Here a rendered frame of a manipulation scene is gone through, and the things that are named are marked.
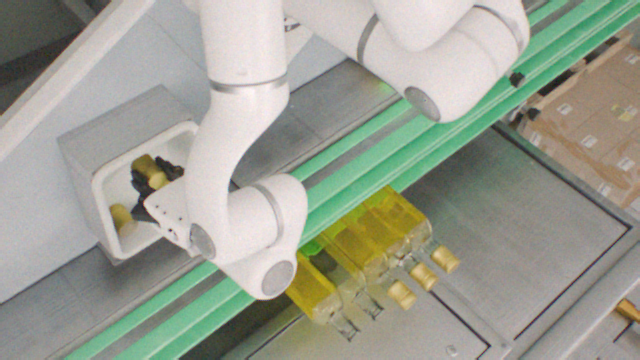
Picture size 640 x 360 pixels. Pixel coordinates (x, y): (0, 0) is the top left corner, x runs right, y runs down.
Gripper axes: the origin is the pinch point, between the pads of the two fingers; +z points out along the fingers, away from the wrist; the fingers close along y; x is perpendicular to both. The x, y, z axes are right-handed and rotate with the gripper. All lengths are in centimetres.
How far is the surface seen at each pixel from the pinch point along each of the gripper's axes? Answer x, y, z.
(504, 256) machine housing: -49, 61, -21
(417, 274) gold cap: -32, 33, -22
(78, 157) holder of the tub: 7.4, -8.3, 2.2
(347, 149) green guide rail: -13.8, 34.8, -3.4
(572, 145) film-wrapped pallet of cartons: -239, 327, 103
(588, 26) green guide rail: -20, 108, -6
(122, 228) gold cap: -12.3, -4.6, 7.7
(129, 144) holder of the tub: 6.9, -1.9, 0.1
